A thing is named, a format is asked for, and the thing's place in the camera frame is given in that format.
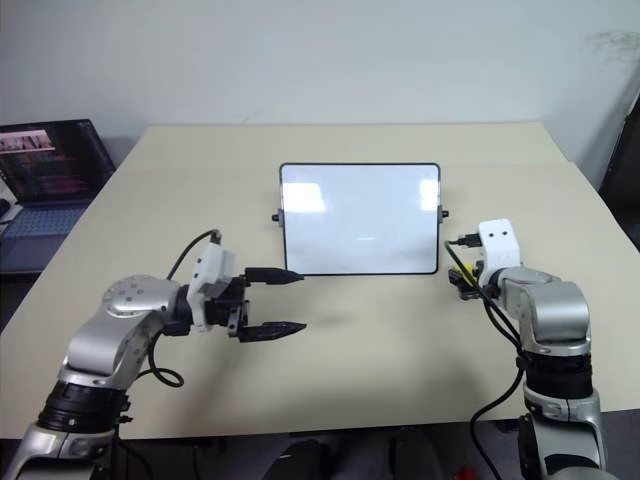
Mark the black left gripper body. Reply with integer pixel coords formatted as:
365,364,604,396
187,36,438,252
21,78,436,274
206,275,252,341

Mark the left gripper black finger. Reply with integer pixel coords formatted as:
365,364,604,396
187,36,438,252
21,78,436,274
243,266,306,288
238,320,308,346

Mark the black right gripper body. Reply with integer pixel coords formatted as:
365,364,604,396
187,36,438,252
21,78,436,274
456,259,490,302

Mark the black-framed whiteboard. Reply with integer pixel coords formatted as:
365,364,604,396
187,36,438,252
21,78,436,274
270,160,450,278

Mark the dark rounded shape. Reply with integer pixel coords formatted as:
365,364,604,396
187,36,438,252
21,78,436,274
263,438,332,480

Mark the dark chair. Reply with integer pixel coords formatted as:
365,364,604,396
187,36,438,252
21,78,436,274
597,84,640,217

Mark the open blue laptop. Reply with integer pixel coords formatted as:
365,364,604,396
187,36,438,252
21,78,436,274
0,117,117,274

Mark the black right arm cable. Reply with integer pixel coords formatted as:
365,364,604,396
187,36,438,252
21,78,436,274
443,230,527,480

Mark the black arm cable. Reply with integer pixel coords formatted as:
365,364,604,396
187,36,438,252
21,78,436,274
113,228,224,480
443,230,527,480

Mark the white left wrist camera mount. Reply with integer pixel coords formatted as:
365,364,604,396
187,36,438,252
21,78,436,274
185,242,237,334

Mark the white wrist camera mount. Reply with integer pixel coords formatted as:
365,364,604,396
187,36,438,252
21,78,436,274
476,217,523,274
185,242,237,334

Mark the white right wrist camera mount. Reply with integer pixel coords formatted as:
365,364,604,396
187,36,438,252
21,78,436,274
476,217,523,274

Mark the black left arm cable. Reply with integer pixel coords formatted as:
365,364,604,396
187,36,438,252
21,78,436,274
113,228,224,480

